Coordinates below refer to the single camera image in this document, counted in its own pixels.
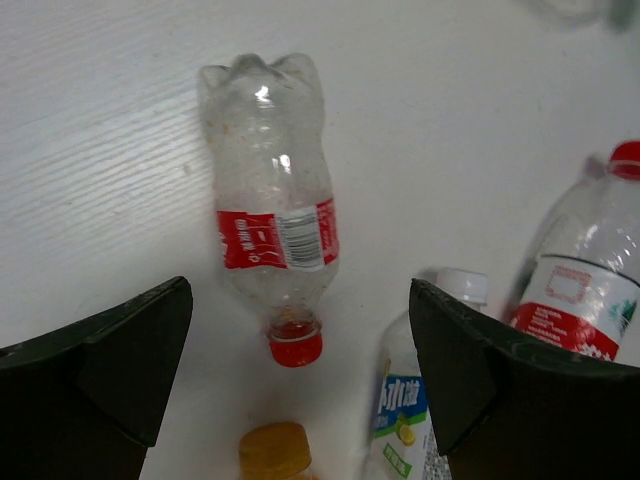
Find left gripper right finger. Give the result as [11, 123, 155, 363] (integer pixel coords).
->
[409, 279, 639, 479]

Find clear bottle red white label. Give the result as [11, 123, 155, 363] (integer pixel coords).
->
[508, 140, 639, 361]

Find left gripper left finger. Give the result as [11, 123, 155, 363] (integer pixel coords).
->
[1, 277, 193, 479]

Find small clear bottle red label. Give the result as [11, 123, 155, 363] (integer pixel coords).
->
[198, 53, 340, 368]

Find green plastic bin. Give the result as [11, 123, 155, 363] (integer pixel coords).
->
[607, 0, 639, 33]

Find clear bottle blue green label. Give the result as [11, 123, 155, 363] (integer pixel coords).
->
[362, 267, 490, 480]

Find orange juice bottle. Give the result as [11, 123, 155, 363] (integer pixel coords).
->
[238, 422, 315, 480]

